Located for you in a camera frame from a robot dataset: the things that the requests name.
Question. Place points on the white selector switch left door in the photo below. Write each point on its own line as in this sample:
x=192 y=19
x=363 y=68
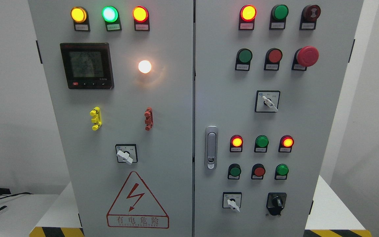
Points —
x=126 y=153

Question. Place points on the white selector switch lower right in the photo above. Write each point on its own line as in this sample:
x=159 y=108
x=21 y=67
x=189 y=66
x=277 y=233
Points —
x=232 y=200

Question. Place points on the green push button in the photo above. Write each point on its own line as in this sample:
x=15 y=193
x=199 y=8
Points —
x=243 y=59
x=281 y=172
x=234 y=172

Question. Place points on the white lit indicator lamp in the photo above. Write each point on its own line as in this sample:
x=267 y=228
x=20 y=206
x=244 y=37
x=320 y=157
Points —
x=144 y=66

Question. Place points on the green indicator middle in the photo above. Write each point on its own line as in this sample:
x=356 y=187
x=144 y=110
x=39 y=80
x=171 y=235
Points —
x=261 y=144

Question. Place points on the red emergency stop mushroom button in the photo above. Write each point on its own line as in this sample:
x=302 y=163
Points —
x=305 y=57

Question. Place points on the green push button lower left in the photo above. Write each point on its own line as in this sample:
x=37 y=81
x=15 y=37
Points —
x=234 y=172

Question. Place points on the red ringed indicator light left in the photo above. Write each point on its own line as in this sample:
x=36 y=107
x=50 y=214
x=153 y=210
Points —
x=141 y=18

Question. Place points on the red lit indicator middle left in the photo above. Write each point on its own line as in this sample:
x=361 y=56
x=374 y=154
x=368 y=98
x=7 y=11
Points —
x=236 y=143

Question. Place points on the silver door handle lock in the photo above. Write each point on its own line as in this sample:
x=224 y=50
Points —
x=211 y=135

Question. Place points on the dark red buzzer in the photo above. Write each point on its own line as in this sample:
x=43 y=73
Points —
x=309 y=17

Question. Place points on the grey electrical cabinet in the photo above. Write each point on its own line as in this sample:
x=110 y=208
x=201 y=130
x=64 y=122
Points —
x=192 y=46

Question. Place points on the yellow terminal clip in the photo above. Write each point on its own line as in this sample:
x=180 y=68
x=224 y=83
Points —
x=96 y=118

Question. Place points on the green indicator top right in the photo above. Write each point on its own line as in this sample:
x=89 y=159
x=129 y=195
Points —
x=278 y=17

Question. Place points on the red electric hazard warning sticker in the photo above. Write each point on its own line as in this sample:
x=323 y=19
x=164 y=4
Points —
x=136 y=207

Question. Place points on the red lit indicator top right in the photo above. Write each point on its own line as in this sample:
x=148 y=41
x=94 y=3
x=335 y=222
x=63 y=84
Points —
x=247 y=17

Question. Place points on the white selector switch upper right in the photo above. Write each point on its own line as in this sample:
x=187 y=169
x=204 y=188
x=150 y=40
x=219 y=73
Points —
x=267 y=101

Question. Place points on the red push button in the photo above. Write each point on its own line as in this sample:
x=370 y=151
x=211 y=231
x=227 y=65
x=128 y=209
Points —
x=258 y=172
x=272 y=59

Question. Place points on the green lit indicator light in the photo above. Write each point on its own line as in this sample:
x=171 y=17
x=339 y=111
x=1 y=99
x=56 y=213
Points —
x=111 y=18

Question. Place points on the red terminal clip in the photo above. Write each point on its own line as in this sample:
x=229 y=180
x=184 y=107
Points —
x=148 y=118

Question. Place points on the green push button upper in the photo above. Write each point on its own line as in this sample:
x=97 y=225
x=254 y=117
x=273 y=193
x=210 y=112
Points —
x=243 y=59

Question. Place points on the white selector switch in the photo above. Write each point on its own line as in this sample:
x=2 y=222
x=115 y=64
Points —
x=267 y=101
x=232 y=200

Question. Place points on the black digital power meter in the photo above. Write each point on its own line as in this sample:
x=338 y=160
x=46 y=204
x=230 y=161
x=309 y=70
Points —
x=87 y=65

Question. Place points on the yellow indicator light top left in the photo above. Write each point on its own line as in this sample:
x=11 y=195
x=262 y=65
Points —
x=80 y=18

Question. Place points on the red push button upper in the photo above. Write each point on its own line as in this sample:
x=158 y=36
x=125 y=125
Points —
x=272 y=59

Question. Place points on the green push button lower right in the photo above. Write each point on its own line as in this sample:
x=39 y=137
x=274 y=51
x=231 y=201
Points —
x=281 y=172

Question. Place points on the white platform with hazard stripes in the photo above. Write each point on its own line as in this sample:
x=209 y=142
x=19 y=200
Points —
x=329 y=217

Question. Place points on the red lit indicator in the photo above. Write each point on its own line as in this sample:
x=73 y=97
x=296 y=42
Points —
x=247 y=17
x=236 y=143

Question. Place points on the red indicator middle right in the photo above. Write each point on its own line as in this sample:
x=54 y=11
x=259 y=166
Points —
x=286 y=143

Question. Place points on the black rotary knob switch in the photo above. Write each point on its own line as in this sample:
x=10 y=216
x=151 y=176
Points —
x=276 y=203

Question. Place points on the red push button lower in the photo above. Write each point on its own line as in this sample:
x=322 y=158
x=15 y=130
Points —
x=258 y=172

